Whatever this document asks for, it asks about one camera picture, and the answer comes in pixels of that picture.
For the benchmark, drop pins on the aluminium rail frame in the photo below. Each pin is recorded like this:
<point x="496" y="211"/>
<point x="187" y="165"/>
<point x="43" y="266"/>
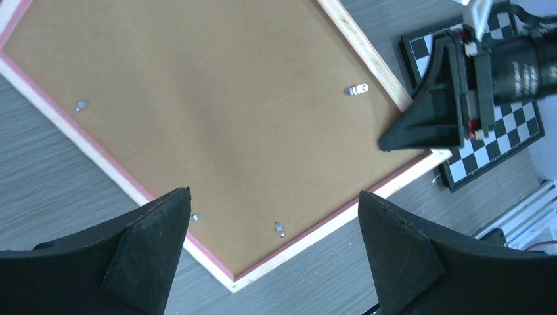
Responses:
<point x="530" y="224"/>

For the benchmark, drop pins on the black white checkerboard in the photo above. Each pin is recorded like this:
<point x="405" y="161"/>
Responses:
<point x="517" y="125"/>

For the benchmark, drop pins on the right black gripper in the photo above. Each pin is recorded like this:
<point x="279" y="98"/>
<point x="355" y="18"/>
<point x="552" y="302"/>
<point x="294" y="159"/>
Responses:
<point x="521" y="68"/>

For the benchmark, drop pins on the pink picture frame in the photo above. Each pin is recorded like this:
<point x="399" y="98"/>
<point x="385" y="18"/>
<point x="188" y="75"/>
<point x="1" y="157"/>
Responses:
<point x="269" y="111"/>

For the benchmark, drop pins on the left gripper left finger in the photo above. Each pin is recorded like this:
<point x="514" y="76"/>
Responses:
<point x="125" y="265"/>

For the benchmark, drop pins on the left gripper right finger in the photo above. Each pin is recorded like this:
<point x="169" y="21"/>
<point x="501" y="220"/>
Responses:
<point x="421" y="267"/>

